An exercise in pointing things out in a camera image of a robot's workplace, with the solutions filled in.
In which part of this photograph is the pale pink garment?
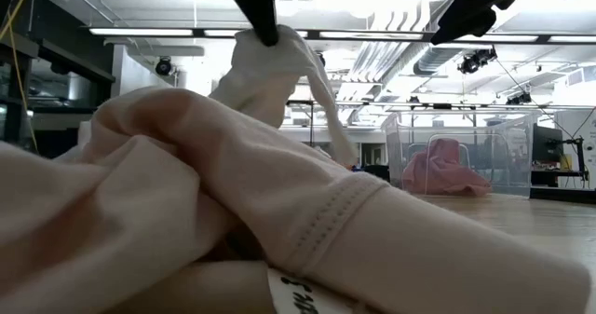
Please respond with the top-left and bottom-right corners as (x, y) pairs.
(0, 86), (592, 314)

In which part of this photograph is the long ceiling light bar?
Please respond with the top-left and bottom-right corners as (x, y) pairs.
(88, 26), (596, 45)

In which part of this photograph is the black background frame stand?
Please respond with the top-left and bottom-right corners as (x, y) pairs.
(286, 99), (318, 147)

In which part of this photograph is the thin yellow hanging cable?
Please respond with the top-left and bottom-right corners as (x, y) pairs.
(0, 0), (38, 152)

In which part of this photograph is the black background bench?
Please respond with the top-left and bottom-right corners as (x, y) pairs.
(530, 185), (596, 206)

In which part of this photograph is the hot pink shirt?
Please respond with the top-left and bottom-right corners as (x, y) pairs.
(402, 137), (493, 198)

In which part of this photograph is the grey ceiling duct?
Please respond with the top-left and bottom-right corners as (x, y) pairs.
(412, 43), (471, 77)

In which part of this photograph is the white shirt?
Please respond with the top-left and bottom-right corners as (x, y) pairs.
(208, 23), (359, 167)

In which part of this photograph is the dark glass cabinet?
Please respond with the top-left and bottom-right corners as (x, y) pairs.
(0, 0), (115, 159)

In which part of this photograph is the clear plastic bin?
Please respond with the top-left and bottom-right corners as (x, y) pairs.
(381, 110), (536, 198)

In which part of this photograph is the black ceiling spotlight cluster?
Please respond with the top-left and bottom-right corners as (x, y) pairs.
(457, 47), (498, 75)

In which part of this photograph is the white garment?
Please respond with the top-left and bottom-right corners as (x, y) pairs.
(53, 120), (97, 164)

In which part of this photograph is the small black ceiling fixture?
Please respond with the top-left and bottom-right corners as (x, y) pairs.
(506, 91), (533, 105)

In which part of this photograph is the white paper tag with writing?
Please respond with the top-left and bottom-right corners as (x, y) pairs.
(267, 266), (369, 314)

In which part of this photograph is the black computer monitor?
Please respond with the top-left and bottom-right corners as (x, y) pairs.
(532, 125), (564, 164)

